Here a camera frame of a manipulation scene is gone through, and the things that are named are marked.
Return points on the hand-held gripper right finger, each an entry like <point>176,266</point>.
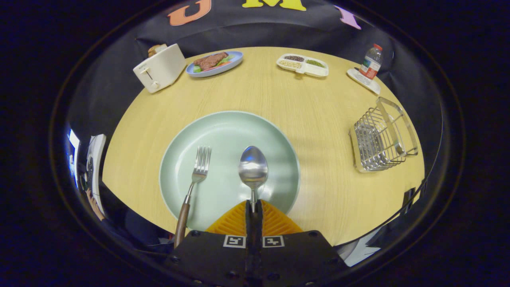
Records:
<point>299,259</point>

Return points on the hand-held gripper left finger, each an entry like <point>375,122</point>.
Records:
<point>211,259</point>

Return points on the person's dark clothing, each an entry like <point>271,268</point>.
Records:
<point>135,229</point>

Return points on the pale green plate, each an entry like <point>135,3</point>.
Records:
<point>223,131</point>

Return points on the white side table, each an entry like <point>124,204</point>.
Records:
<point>97,159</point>

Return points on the computer monitor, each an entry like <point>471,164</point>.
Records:
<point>73,159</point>

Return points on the white coaster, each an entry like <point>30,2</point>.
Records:
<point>370,84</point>

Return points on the white divided dish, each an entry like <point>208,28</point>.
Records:
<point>318,71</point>

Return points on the white toaster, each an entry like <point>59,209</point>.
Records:
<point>161,69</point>

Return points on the brown steak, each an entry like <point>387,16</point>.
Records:
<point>211,60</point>

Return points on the green and red vegetables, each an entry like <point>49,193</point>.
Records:
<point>226,60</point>

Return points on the blue plate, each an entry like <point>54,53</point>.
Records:
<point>235,59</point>

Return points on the clear water bottle red cap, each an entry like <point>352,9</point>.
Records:
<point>370,65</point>

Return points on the brown toast slice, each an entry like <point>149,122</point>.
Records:
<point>156,49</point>

